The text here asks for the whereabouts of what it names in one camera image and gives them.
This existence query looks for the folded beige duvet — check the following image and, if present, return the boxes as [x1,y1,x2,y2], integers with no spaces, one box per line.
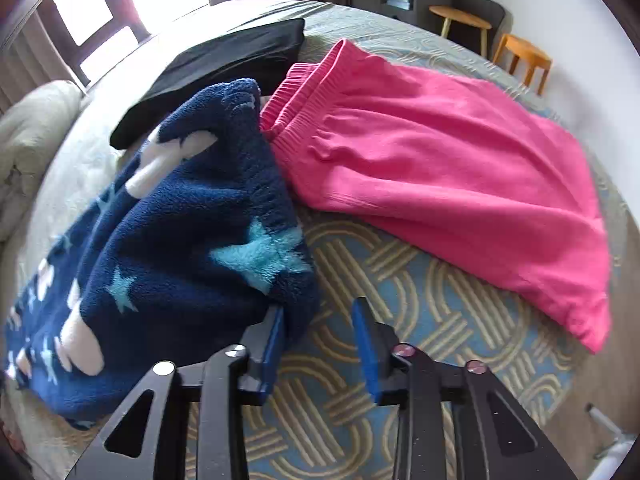
[1,80,84,242]

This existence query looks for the dark grey chair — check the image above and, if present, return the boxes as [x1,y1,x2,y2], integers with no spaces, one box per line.
[448,0,506,54]

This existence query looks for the navy star fleece pants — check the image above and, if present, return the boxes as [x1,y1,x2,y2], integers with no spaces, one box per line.
[1,78,319,425]

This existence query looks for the black folded garment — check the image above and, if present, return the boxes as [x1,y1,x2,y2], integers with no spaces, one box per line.
[110,18,305,150]

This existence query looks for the patterned blue bedspread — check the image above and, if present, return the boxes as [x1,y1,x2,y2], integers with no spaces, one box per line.
[0,0,632,480]

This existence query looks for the wooden stool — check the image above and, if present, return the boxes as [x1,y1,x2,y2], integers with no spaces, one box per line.
[491,34,552,96]

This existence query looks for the round wooden side table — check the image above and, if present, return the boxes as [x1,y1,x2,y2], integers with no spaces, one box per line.
[428,6,492,58]

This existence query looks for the window with dark frame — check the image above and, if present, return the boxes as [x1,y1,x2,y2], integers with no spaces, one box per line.
[38,0,208,87]

